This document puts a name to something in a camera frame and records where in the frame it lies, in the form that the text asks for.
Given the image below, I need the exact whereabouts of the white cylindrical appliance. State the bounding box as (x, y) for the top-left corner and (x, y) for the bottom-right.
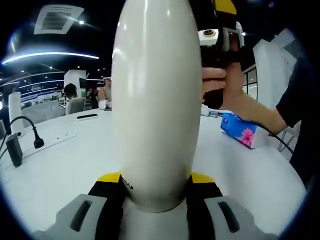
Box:
(8, 91), (24, 137)

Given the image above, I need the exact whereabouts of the white power strip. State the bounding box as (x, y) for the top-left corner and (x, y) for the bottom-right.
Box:
(21, 131), (78, 158)

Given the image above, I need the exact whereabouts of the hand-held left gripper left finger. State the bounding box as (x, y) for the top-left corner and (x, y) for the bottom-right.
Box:
(32, 171), (125, 240)

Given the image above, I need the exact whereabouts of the grey desk partition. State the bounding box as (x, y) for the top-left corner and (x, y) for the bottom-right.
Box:
(21, 104), (66, 125)

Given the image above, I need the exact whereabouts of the white table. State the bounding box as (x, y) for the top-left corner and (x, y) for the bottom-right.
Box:
(0, 107), (308, 240)

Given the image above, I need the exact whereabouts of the blue tissue pack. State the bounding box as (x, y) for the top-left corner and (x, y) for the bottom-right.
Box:
(219, 112), (270, 150)

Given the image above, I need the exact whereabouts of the white water cup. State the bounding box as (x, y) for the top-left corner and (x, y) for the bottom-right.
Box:
(111, 0), (203, 213)

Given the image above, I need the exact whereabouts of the white mug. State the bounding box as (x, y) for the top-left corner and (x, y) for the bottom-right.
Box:
(99, 99), (112, 111)

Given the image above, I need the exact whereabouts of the ceiling air conditioner vent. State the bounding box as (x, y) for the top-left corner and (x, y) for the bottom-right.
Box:
(33, 4), (85, 35)

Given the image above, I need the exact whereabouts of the grey office chair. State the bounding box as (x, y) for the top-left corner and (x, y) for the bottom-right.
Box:
(66, 97), (86, 116)

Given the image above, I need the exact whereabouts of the black power adapter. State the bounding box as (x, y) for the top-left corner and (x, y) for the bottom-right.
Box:
(5, 133), (24, 168)

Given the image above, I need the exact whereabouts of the white pillar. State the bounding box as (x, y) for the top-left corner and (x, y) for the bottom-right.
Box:
(252, 28), (298, 111)

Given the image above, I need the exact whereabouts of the black plug with cable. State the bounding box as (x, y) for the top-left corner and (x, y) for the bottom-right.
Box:
(0, 116), (45, 161)

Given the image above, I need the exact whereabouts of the person's right hand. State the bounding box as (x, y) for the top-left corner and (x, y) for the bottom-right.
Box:
(201, 61), (251, 115)

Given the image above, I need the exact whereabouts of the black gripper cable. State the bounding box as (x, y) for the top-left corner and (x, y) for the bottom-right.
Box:
(259, 124), (295, 155)

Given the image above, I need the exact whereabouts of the black phone on table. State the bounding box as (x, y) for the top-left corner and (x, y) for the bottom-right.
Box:
(76, 113), (98, 120)

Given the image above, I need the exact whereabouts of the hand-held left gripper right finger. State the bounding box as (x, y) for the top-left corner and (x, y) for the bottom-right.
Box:
(186, 171), (278, 240)

